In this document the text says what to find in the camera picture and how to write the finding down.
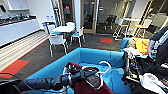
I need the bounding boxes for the white high stool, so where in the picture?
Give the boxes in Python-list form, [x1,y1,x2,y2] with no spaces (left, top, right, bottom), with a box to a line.
[112,17,130,41]

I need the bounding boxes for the maroon white varsity jacket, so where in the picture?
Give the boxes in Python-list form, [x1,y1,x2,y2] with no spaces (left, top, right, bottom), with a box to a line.
[64,61,115,94]

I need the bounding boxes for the orange cloth item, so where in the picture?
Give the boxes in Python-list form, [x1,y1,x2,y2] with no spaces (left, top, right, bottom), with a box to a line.
[134,37,150,55]

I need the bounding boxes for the white square table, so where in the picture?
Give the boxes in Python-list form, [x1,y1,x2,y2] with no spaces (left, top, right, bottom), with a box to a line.
[51,25,77,35]

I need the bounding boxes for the white round item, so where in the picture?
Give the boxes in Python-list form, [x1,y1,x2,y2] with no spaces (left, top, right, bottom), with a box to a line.
[139,72,160,93]

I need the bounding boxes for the white plastic hanger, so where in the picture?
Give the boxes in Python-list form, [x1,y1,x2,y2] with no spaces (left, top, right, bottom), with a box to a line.
[83,60,113,90]

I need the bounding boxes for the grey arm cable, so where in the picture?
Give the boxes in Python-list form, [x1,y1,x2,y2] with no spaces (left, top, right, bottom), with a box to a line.
[0,71,23,88]

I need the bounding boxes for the person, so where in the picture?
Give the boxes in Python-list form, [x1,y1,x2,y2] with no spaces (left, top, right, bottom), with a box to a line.
[146,24,168,67]

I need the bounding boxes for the white high table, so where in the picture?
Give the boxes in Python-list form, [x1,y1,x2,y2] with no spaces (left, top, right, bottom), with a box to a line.
[124,16,142,34]

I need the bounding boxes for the white wall kitchen cabinets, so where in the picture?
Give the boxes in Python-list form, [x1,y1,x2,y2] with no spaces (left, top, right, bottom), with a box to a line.
[5,0,32,12]

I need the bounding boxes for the yellow high stool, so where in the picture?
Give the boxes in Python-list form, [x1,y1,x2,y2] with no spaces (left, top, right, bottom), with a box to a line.
[134,19,153,39]

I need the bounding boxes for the wooden framed glass door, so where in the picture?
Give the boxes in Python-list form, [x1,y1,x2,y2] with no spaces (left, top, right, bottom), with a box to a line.
[59,0,76,27]
[81,0,100,35]

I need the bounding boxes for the white kitchen counter cabinets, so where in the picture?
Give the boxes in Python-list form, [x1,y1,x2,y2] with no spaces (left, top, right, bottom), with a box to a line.
[0,17,42,48]

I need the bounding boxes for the large blue sofa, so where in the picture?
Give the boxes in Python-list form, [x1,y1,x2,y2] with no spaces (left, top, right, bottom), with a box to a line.
[21,47,135,94]

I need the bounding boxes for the small blue sofa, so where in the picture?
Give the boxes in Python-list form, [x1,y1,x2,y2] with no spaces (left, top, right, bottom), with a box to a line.
[119,36,138,52]

